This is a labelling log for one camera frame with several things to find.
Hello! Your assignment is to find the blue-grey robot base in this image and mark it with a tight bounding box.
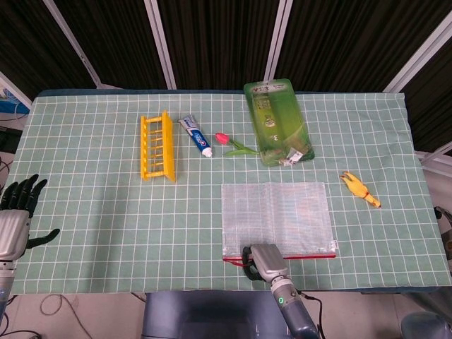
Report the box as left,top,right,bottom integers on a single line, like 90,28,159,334
141,291,294,339

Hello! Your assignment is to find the blue white box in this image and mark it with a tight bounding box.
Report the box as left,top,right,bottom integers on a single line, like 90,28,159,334
0,72,32,116

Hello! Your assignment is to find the green checkered tablecloth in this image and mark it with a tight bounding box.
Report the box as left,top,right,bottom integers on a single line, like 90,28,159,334
10,90,451,294

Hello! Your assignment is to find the green blister package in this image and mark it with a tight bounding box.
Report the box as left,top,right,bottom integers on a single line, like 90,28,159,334
243,79,316,167

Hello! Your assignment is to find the yellow banana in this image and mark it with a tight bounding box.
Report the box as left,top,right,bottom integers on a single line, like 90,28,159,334
340,171,382,210

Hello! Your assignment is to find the white mesh zipper pouch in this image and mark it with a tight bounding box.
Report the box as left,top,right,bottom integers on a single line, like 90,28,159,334
221,182,338,266

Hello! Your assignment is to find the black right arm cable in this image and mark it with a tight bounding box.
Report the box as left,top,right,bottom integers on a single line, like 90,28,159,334
295,287,326,339

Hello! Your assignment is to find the white frame post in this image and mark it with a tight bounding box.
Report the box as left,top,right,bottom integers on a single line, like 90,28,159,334
143,0,177,90
44,0,107,89
263,0,294,83
383,10,452,93

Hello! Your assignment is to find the blue white toothpaste tube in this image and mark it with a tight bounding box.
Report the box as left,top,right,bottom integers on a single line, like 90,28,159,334
177,117,214,158

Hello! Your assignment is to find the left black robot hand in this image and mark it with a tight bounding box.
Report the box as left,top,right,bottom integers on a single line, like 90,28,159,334
0,174,61,262

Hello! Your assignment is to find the pink artificial tulip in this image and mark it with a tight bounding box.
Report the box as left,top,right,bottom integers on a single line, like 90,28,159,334
215,132,261,158

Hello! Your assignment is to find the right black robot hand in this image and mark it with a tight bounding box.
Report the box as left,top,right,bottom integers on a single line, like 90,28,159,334
241,243,290,283

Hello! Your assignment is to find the yellow plastic rack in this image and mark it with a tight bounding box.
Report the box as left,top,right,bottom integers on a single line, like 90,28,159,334
139,109,177,183

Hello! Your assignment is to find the black pleated curtain backdrop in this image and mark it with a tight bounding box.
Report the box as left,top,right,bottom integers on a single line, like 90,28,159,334
0,0,452,149

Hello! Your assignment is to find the thin floor cable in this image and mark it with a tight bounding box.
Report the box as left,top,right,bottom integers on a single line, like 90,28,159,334
39,292,91,321

